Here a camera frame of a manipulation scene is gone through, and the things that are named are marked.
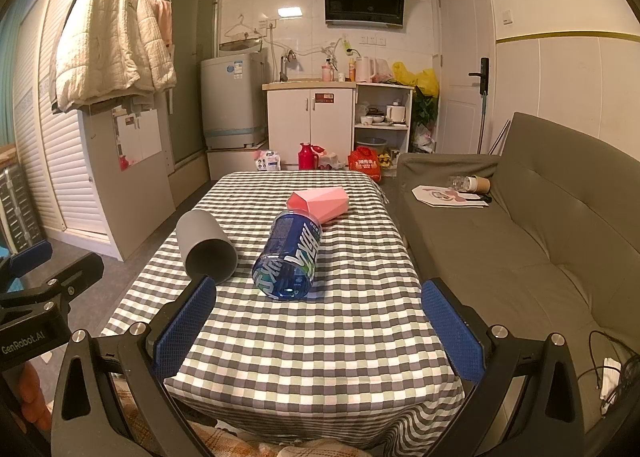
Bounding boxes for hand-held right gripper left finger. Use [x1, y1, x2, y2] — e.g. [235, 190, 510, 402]
[50, 275, 218, 457]

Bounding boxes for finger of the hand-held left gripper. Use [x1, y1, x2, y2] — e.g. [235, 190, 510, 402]
[0, 240, 54, 283]
[0, 252, 105, 323]

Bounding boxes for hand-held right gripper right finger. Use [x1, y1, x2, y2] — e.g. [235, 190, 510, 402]
[421, 278, 586, 457]

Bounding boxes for grey cup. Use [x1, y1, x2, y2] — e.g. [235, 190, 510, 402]
[176, 209, 238, 285]

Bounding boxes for pink faceted cup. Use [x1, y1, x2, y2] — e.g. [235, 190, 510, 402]
[286, 186, 349, 228]

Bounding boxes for person's left hand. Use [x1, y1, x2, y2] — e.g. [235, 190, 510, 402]
[17, 364, 53, 433]

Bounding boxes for grey suitcase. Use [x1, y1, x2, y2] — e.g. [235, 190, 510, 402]
[0, 164, 46, 253]

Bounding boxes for white shutter wardrobe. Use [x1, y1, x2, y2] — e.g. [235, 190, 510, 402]
[10, 0, 126, 238]

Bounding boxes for white leaning board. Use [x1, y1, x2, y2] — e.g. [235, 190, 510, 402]
[80, 102, 176, 260]

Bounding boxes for grey-green sofa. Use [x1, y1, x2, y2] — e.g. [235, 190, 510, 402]
[397, 112, 640, 438]

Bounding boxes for checkered tablecloth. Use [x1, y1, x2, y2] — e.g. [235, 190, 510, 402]
[100, 171, 468, 453]

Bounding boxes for blue plastic bottle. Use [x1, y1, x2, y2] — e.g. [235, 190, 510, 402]
[251, 209, 325, 301]

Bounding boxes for printed paper sheet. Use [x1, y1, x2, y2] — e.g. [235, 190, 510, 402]
[412, 184, 491, 209]

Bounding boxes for plaid cloth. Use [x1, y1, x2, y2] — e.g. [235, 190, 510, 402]
[112, 377, 361, 457]

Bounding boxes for white packet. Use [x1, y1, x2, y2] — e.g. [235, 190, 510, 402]
[255, 149, 282, 172]

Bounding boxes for red shopping bag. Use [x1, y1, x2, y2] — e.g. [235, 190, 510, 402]
[348, 147, 383, 182]

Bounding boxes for green mop stick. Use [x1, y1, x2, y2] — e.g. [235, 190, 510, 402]
[477, 92, 488, 155]

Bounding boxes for green plant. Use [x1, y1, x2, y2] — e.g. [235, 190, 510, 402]
[410, 87, 438, 152]

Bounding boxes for white quilted jacket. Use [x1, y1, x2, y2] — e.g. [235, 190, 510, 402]
[52, 0, 177, 112]

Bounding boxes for white washing machine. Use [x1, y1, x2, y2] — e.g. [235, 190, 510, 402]
[201, 51, 268, 150]

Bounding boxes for white sink cabinet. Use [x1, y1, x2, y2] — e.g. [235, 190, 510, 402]
[262, 82, 358, 170]

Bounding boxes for frosted glass door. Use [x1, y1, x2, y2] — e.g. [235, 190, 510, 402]
[167, 0, 221, 172]

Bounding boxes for white open shelf unit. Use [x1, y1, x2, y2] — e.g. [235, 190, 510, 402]
[354, 83, 416, 170]

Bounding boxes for yellow plastic bag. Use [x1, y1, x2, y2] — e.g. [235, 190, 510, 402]
[392, 62, 440, 96]

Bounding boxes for pink cloth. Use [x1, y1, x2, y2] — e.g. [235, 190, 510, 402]
[152, 0, 173, 45]

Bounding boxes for white door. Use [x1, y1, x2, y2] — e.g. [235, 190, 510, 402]
[435, 0, 496, 155]

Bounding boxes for white electric kettle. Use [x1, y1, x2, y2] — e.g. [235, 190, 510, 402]
[355, 57, 378, 84]

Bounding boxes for black cable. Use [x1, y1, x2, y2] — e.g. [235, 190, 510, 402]
[577, 329, 640, 413]

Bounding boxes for black door handle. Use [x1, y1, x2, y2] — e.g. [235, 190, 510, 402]
[468, 57, 490, 95]

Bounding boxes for wire clothes hanger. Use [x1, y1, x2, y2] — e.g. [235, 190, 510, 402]
[224, 14, 266, 40]

